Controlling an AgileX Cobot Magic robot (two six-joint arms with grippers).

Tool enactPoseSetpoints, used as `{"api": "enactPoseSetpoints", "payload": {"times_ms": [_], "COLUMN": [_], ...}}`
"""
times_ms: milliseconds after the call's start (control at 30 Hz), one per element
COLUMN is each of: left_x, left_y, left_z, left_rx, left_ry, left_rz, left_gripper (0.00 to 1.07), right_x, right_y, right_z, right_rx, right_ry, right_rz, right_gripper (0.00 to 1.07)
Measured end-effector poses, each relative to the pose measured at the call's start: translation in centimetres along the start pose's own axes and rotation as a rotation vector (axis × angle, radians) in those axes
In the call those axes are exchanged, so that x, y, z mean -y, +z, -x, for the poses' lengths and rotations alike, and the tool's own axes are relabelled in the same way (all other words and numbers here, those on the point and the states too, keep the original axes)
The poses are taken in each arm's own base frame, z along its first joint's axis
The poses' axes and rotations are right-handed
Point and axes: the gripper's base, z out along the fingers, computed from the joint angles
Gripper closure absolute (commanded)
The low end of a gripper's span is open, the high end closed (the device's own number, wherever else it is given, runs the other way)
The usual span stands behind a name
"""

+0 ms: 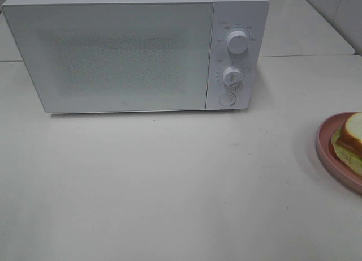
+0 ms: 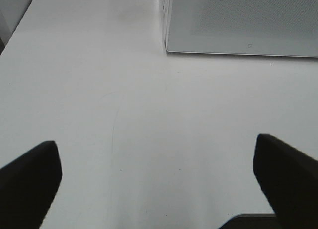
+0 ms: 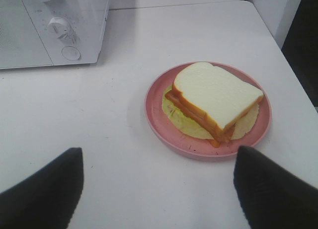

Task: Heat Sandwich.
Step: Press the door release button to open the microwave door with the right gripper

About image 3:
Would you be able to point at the white bread sandwich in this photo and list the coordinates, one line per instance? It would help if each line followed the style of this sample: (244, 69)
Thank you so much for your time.
(213, 97)

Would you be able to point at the white lower microwave knob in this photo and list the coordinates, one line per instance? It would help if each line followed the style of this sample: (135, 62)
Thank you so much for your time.
(59, 27)

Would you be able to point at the white microwave oven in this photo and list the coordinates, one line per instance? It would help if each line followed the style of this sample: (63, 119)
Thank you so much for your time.
(87, 19)

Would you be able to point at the white microwave door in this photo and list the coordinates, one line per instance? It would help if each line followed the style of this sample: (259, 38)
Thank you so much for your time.
(20, 45)

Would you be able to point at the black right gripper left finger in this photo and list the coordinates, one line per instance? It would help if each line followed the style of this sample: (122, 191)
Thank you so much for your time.
(48, 198)

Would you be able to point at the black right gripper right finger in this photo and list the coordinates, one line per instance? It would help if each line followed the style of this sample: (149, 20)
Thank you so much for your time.
(270, 196)

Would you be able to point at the pink round plate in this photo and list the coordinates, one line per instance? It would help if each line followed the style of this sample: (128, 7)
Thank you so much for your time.
(191, 147)

